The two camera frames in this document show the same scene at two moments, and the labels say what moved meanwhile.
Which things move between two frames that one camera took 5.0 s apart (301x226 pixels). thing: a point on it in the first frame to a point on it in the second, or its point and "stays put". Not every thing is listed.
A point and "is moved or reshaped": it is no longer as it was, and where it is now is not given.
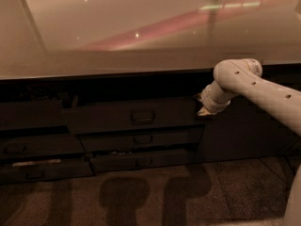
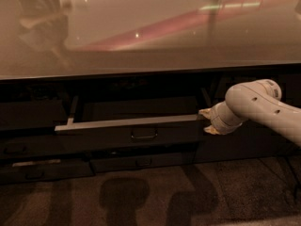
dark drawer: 41,146 stays put
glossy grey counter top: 75,31 stays put
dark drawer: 32,114 stays put
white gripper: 208,103 to 215,121
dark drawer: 118,161 stays put
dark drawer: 122,111 is moved or reshaped
